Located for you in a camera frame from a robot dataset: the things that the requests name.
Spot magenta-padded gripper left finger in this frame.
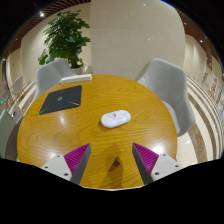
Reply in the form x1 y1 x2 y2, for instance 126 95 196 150
40 142 92 186

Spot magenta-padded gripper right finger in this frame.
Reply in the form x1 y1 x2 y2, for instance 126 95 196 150
131 142 184 186

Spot white cartoon-print computer mouse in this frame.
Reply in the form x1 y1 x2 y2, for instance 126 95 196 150
100 109 132 130

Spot black mouse pad green lines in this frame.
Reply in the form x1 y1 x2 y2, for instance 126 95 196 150
38 84 83 116

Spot grey shell chair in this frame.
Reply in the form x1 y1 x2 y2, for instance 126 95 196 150
0 109 18 160
11 105 25 125
134 57 197 138
10 75 25 96
32 58 78 103

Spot white power strip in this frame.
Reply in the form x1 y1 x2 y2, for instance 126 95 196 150
58 73 93 85

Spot white plant pot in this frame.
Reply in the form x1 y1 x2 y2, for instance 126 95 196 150
71 64 85 76

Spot green leafy potted plant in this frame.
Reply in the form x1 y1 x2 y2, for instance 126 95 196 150
37 10 92 70

